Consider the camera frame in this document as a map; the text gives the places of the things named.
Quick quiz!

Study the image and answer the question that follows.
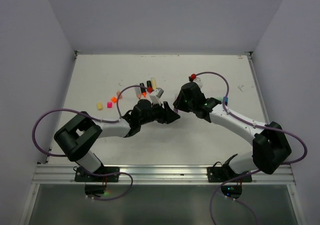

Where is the pastel orange highlighter cap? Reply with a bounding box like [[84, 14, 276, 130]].
[[116, 91, 123, 100]]

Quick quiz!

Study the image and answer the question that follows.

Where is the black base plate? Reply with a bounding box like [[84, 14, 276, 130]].
[[74, 166, 120, 198], [206, 153, 253, 200]]

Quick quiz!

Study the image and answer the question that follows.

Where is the black neon orange highlighter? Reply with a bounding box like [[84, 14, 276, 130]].
[[139, 82, 147, 98]]

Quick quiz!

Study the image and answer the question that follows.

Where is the pastel orange highlighter body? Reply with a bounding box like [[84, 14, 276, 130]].
[[134, 86, 142, 100]]

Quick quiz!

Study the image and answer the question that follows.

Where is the yellow highlighter cap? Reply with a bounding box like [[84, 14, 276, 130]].
[[96, 102, 104, 111]]

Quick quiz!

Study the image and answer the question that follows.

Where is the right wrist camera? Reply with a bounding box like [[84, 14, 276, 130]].
[[193, 77, 203, 89]]

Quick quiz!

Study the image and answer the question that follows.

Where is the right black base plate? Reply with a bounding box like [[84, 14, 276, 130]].
[[206, 153, 253, 200]]

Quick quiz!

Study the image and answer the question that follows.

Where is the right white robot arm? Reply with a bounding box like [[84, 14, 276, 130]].
[[173, 82, 292, 182]]

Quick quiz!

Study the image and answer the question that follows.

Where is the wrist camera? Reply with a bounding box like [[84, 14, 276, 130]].
[[149, 87, 164, 106], [193, 77, 203, 89]]

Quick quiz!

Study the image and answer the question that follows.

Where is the neon orange highlighter cap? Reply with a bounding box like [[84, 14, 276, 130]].
[[111, 97, 118, 103]]

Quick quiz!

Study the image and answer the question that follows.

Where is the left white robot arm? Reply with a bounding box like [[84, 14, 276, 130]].
[[54, 99, 181, 182]]

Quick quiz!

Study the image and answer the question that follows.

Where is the black blue highlighter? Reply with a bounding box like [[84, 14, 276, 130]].
[[222, 97, 228, 105]]

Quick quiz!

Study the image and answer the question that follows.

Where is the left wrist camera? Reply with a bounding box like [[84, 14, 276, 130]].
[[149, 87, 164, 106]]

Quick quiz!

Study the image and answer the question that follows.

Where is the aluminium rail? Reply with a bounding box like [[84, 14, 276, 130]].
[[31, 164, 295, 185]]

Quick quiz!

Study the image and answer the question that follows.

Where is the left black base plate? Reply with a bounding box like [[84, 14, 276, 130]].
[[74, 166, 120, 198]]

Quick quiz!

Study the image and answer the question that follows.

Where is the yellow highlighter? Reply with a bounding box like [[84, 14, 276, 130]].
[[150, 77, 157, 90]]

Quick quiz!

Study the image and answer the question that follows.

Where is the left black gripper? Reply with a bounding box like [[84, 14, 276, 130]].
[[139, 100, 180, 126]]

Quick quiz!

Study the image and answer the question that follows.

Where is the black neon pink highlighter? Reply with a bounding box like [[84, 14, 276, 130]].
[[146, 80, 153, 89]]

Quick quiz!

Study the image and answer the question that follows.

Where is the neon pink highlighter cap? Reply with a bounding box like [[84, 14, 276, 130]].
[[107, 101, 113, 108]]

